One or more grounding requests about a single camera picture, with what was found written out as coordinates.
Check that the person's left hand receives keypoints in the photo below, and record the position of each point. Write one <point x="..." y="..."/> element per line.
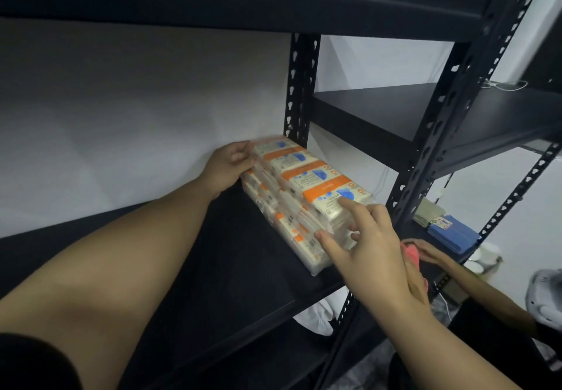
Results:
<point x="224" y="168"/>

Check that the person's right hand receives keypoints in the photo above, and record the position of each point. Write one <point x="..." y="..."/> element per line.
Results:
<point x="373" y="271"/>

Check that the person's left forearm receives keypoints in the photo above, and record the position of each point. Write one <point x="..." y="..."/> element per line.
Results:
<point x="109" y="280"/>

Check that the person's right forearm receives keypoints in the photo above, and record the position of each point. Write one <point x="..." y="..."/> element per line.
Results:
<point x="430" y="350"/>

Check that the another person's forearm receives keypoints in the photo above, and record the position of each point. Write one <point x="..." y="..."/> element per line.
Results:
<point x="483" y="293"/>

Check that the small cardboard box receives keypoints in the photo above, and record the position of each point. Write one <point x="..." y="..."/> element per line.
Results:
<point x="456" y="291"/>

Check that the person's black sleeve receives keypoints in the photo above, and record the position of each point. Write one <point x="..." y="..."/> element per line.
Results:
<point x="35" y="367"/>

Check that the white cloth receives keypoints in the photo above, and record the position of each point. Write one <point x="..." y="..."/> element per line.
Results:
<point x="320" y="315"/>

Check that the stack of beige folded packets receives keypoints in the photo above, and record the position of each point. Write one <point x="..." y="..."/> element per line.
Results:
<point x="428" y="214"/>

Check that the blue folded packet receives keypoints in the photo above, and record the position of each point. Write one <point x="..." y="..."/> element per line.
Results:
<point x="456" y="236"/>

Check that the white cups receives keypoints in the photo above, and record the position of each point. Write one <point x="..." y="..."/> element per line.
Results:
<point x="487" y="253"/>

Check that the white fan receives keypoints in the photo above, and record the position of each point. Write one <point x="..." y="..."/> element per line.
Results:
<point x="546" y="297"/>

